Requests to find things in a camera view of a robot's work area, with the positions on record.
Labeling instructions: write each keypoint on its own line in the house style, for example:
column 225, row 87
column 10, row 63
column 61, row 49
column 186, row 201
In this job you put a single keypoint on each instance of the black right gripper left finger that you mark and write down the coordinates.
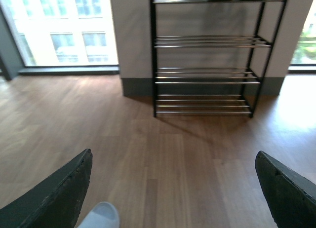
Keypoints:
column 56, row 201

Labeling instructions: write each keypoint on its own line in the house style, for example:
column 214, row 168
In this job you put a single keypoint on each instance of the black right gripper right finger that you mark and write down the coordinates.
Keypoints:
column 291, row 198

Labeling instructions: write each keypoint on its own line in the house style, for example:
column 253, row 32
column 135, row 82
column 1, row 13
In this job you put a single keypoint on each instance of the light blue slide sandal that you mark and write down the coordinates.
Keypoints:
column 103, row 215

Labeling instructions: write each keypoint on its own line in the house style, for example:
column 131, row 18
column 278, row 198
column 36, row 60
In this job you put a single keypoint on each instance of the black metal shoe rack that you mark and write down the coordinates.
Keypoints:
column 210, row 57

